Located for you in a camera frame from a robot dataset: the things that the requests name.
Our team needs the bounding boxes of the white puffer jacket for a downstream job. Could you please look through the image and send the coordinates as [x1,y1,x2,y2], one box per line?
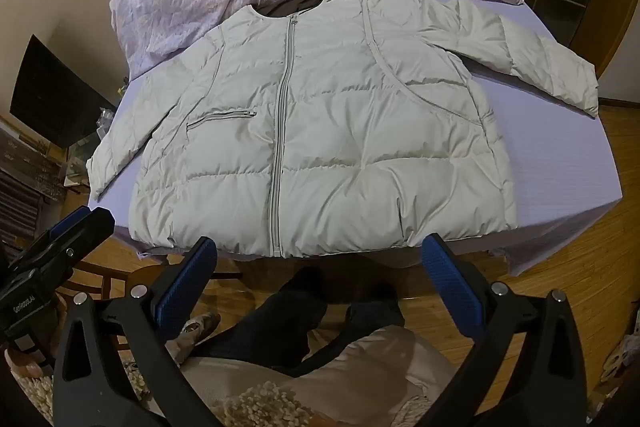
[86,0,600,260]

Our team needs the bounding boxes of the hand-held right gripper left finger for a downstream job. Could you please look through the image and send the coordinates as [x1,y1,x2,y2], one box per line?
[52,236,218,427]

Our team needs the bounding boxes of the light patterned slipper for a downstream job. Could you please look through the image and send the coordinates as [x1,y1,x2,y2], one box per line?
[600,332,638,383]

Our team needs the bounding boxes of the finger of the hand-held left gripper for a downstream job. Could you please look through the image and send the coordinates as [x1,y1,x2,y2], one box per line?
[15,207,117,279]

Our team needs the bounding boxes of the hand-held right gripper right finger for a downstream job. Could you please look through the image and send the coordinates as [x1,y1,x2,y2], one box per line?
[421,233,588,427]

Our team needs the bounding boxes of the person's legs in dark trousers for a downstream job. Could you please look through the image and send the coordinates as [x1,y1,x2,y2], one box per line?
[197,267,406,378]

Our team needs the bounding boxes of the black flat screen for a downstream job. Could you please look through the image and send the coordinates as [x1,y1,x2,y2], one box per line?
[10,34,86,150]

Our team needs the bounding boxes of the glass side table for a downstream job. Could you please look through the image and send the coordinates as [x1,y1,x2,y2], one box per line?
[62,72,126,188]

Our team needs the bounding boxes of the cluttered low shelf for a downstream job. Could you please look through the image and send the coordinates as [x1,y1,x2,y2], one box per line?
[0,127,71,228]

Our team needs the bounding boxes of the wooden chair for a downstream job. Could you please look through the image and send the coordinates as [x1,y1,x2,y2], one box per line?
[55,252,241,308]

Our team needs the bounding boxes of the person's beige fleece coat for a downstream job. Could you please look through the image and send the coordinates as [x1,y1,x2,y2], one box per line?
[125,327,476,427]

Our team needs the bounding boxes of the person's grey slipper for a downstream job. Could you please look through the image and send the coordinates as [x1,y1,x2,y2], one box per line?
[165,311,222,365]

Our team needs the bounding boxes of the person's left hand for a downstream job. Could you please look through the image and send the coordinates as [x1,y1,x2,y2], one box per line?
[0,346,52,380]

